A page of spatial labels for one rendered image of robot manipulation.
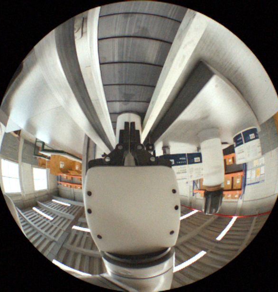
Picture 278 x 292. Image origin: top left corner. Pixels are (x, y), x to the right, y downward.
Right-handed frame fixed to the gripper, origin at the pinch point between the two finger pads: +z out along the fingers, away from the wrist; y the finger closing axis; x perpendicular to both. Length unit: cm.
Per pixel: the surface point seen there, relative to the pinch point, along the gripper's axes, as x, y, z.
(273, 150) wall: 42, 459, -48
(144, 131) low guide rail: -3.0, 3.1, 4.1
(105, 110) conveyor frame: 0.1, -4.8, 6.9
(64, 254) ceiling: -193, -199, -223
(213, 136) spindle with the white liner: -3.9, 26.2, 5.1
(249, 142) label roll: 2.1, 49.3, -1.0
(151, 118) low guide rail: 1.9, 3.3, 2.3
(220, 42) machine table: 21.1, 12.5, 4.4
